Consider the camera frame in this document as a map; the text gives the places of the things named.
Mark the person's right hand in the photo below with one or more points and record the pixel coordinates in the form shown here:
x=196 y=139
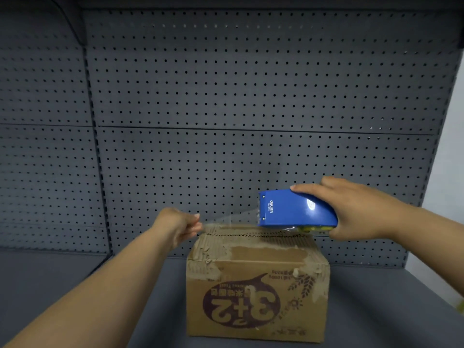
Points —
x=362 y=213

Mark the person's left hand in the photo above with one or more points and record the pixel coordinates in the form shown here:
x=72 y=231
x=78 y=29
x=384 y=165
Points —
x=175 y=224

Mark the blue tape dispenser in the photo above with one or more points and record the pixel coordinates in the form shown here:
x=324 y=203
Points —
x=286 y=210

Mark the printed brown cardboard box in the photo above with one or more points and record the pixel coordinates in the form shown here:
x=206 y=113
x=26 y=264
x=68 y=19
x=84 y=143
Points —
x=253 y=264

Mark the person's left forearm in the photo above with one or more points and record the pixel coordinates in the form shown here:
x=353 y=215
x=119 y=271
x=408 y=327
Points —
x=101 y=293

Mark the grey pegboard back panel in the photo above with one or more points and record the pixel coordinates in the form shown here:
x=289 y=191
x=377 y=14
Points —
x=253 y=105
x=43 y=159

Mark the dark grey upper shelf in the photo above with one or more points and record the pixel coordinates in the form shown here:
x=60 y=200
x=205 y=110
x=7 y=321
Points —
x=253 y=1

